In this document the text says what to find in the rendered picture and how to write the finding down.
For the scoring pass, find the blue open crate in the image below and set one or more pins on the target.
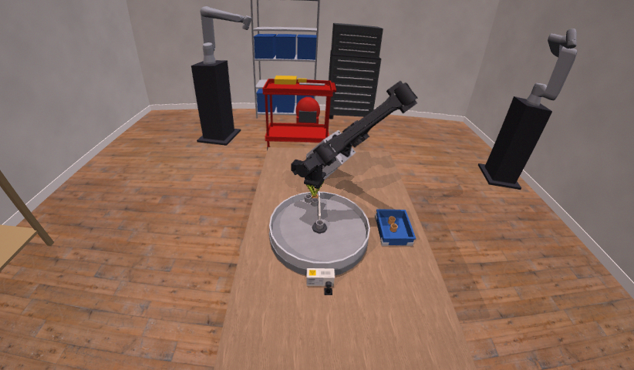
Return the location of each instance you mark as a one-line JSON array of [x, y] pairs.
[[404, 234]]

